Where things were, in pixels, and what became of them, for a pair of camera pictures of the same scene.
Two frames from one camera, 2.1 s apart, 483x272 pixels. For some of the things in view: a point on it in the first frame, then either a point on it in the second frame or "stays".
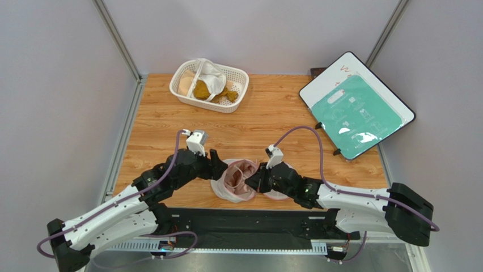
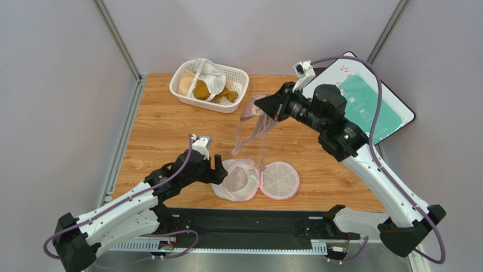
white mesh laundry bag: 232,186 stays
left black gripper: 214,167 stays
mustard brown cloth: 202,93 stays
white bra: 212,78 stays
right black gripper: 266,180 -> 279,104
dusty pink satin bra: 236,174 -> 254,122
